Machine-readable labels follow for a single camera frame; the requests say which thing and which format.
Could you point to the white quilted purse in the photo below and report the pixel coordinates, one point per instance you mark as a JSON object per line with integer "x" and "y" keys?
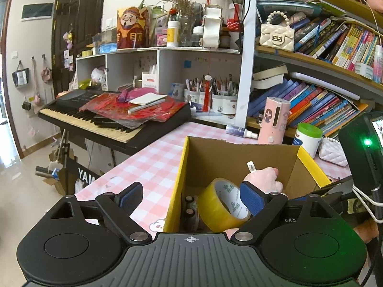
{"x": 330, "y": 150}

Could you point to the row of books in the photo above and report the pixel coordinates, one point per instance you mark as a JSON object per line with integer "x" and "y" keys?
{"x": 319, "y": 106}

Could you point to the white pen cup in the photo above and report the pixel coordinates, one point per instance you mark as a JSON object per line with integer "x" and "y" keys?
{"x": 229, "y": 104}

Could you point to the pink cylinder dispenser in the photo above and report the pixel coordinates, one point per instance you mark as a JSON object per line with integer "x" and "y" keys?
{"x": 274, "y": 121}

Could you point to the white yellow bottle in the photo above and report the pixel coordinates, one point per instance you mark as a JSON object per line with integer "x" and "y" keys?
{"x": 173, "y": 34}

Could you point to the fortune god box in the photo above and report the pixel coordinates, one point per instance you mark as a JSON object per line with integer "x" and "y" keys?
{"x": 133, "y": 25}

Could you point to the red packets pile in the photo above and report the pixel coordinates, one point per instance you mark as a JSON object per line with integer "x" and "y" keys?
{"x": 134, "y": 109}

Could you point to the black electronic keyboard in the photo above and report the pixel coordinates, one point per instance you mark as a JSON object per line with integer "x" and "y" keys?
{"x": 99, "y": 117}

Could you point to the pink checkered table mat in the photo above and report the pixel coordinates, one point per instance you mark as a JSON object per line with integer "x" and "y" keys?
{"x": 156, "y": 168}

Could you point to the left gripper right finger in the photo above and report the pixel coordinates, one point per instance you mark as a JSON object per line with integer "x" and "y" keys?
{"x": 263, "y": 207}

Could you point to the white jar green lid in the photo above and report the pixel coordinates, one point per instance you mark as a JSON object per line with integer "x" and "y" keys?
{"x": 309, "y": 137}

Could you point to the yellow tape roll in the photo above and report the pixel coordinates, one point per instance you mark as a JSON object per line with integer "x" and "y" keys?
{"x": 220, "y": 206}

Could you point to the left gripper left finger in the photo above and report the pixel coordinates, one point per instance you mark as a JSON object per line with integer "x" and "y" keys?
{"x": 116, "y": 210}

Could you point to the spray bottle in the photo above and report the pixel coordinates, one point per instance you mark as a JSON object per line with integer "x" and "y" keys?
{"x": 240, "y": 132}

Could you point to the pink pig plush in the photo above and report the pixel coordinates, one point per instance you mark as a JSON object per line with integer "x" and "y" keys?
{"x": 265, "y": 179}

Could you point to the cream quilted handbag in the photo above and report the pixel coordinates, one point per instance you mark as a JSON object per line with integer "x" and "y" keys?
{"x": 277, "y": 36}

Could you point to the grey blue toy car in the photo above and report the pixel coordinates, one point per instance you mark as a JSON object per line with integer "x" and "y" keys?
{"x": 191, "y": 219}

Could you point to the white shelf unit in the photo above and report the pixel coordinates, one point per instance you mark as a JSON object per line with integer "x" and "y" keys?
{"x": 176, "y": 71}

